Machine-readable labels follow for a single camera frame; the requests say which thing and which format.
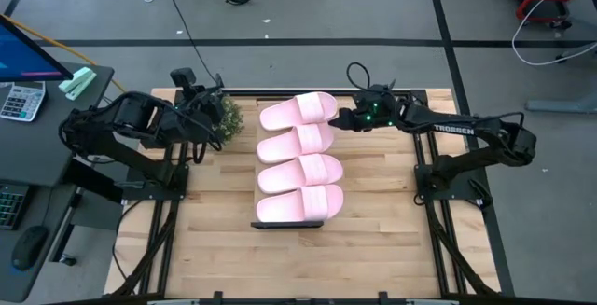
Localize green potted plant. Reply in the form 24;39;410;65
212;94;245;146

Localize black aluminium rig frame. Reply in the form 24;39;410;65
104;78;514;305

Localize long white cable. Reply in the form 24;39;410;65
511;0;597;67

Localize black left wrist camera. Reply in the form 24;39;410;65
170;67;197;90

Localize grey calculator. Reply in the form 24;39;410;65
0;80;47;123

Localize black desk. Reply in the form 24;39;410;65
0;61;116;304

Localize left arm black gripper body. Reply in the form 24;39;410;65
178;86;207;130

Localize pink slide sandal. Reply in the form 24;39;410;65
257;153;344;195
258;91;340;132
255;183;345;223
256;121;336;165

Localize black curved cable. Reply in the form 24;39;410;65
113;198;144;282

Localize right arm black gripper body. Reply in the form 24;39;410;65
346;87;404;133

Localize mint green stapler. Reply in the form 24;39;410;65
58;66;98;102

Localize grey table leg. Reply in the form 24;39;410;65
525;38;597;114

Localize backlit black keyboard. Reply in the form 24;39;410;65
0;183;30;231

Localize black computer mouse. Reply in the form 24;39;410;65
10;224;50;272

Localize wooden shelf with black frame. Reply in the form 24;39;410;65
250;90;344;230

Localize computer monitor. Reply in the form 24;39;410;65
0;14;75;84

